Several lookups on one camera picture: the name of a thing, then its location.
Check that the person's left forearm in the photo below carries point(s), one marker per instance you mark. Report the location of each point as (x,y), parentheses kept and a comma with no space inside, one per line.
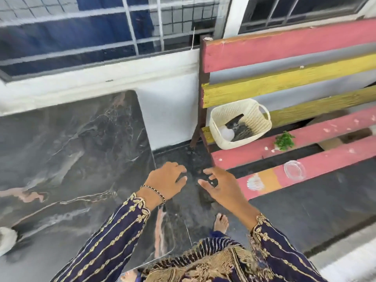
(111,243)

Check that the white spray bottle black trigger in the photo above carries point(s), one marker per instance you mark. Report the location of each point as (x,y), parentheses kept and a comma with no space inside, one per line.
(227,133)

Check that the white gold-patterned cup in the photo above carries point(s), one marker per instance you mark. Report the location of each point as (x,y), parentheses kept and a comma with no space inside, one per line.
(7,240)

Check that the small green potted plant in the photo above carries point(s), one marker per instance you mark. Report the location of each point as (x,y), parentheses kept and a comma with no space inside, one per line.
(284,140)

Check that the person's right hand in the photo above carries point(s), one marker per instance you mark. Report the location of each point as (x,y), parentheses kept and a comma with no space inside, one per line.
(229,193)

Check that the person's right forearm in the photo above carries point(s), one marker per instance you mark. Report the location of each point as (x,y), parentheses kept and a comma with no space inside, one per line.
(279,252)

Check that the person's left hand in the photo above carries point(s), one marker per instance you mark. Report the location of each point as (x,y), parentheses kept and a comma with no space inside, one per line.
(164,182)

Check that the cream perforated plastic basket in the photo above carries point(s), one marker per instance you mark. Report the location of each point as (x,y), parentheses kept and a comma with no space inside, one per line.
(255,114)

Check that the grey checkered cleaning cloth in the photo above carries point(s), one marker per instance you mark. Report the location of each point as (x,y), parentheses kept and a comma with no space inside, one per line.
(243,132)

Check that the clear glass ashtray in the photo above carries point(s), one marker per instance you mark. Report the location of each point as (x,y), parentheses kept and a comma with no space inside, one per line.
(294,170)

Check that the brown cardboard piece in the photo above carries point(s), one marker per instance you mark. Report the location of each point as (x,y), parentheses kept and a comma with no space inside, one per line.
(335,142)

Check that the pink and yellow wooden bench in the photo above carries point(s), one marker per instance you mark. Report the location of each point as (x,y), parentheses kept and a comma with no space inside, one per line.
(279,46)

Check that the person's bare foot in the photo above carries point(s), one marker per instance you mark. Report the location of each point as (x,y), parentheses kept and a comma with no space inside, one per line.
(129,276)
(221,223)

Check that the navy gold embroidered dress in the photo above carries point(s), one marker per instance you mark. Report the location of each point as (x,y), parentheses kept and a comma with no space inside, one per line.
(211,261)

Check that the dark marble table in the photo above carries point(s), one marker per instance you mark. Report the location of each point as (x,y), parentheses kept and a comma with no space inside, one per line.
(73,149)

